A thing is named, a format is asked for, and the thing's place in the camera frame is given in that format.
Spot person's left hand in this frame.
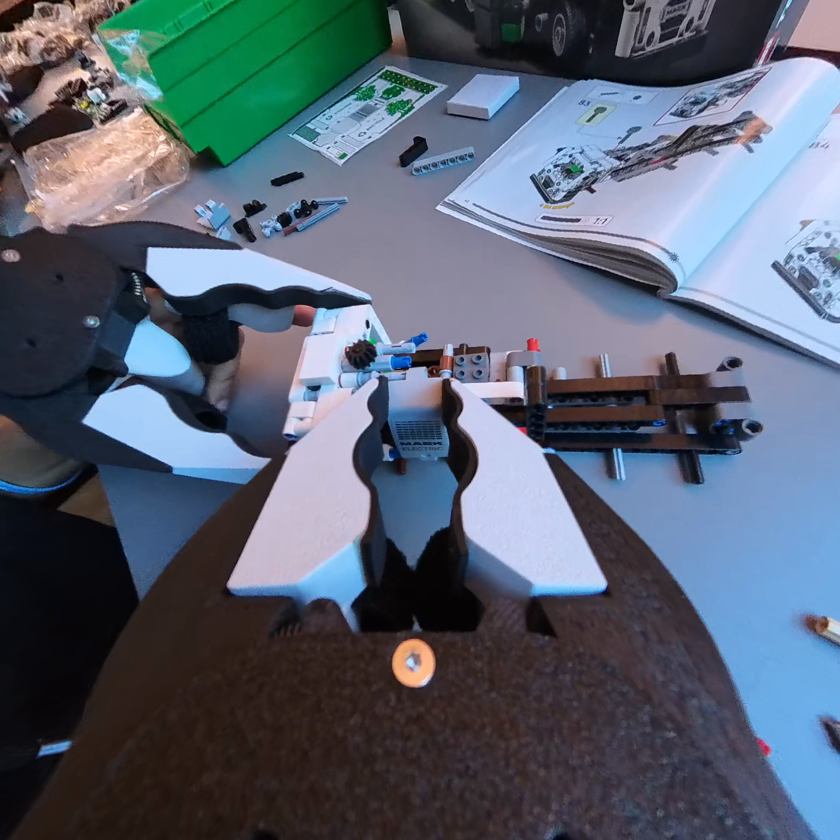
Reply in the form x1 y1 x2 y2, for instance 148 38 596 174
197 305 317 413

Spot lego truck chassis model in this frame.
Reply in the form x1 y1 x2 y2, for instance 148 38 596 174
282 305 763 487

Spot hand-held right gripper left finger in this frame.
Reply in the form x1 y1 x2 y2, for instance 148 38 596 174
225 377 392 632

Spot pile of small lego pins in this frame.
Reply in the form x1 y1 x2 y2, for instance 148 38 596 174
755 612 840 756

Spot green sticker sheet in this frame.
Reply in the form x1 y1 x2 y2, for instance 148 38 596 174
289 66 449 167

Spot grey lego panel piece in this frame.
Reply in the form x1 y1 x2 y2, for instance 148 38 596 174
386 379 455 463

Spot cluster of black white parts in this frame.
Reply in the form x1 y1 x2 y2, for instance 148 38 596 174
193 194 350 245

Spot green plastic bin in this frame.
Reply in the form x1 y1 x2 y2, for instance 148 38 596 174
97 0 393 167

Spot black lego set box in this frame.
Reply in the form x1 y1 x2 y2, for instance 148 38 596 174
399 0 798 83

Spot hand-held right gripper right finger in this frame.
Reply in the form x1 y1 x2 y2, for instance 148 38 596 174
441 378 609 632

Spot clear plastic bags of parts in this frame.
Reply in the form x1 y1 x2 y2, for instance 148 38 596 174
0 0 193 227

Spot open instruction booklet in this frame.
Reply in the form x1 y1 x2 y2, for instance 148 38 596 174
436 58 840 368

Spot light grey lego beam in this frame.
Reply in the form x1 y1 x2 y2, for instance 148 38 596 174
411 146 477 178

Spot white rectangular block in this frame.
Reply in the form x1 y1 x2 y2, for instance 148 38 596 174
447 73 521 122

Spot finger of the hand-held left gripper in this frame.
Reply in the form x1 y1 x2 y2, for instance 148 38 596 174
83 382 273 487
144 247 374 317

